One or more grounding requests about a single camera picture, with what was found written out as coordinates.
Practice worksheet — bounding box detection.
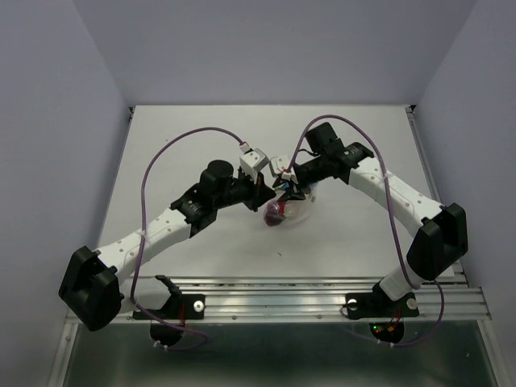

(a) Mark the clear zip top bag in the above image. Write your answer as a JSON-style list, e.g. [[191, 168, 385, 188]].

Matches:
[[263, 181, 318, 227]]

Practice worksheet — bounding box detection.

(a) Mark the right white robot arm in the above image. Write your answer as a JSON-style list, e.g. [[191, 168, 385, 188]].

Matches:
[[271, 123, 468, 314]]

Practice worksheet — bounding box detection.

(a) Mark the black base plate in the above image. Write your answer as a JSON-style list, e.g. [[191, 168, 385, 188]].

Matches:
[[343, 292, 419, 320], [137, 293, 206, 320]]

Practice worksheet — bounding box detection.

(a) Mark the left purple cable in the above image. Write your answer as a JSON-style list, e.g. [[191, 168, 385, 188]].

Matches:
[[131, 127, 253, 351]]

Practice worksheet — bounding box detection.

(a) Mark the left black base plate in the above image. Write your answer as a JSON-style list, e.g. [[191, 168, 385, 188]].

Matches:
[[137, 293, 206, 320]]

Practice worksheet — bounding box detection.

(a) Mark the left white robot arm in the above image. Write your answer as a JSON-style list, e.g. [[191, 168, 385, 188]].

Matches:
[[58, 152, 275, 331]]

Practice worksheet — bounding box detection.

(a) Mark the white radish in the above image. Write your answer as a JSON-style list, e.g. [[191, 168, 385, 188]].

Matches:
[[287, 199, 313, 223]]

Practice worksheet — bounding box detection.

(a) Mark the aluminium rail frame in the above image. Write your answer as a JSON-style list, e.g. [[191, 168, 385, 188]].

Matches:
[[66, 105, 511, 386]]

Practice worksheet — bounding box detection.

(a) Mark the purple onion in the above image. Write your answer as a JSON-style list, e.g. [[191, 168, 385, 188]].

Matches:
[[263, 202, 285, 227]]

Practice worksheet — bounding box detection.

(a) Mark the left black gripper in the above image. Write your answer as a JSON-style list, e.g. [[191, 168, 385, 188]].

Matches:
[[214, 168, 276, 213]]

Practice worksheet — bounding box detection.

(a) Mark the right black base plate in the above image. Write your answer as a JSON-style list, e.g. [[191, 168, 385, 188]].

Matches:
[[343, 292, 419, 320]]

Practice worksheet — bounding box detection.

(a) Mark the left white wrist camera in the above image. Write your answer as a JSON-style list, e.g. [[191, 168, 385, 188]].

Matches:
[[239, 149, 269, 183]]

